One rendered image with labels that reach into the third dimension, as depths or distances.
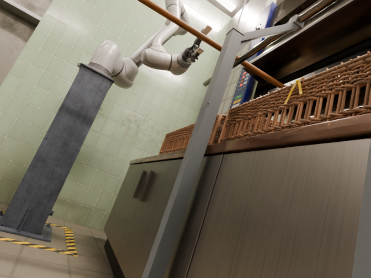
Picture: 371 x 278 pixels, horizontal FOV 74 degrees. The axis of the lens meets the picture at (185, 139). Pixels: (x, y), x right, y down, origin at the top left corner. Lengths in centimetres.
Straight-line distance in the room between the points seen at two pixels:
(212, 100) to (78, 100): 107
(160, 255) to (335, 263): 41
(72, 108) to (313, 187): 142
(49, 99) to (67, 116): 71
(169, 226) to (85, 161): 164
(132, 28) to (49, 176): 163
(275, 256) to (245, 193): 13
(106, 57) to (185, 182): 126
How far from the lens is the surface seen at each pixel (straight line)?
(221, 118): 85
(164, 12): 127
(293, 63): 162
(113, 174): 223
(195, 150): 66
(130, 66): 189
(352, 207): 36
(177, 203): 64
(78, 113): 160
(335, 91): 53
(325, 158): 40
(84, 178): 221
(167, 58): 149
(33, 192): 159
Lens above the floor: 39
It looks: 15 degrees up
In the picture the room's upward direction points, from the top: 20 degrees clockwise
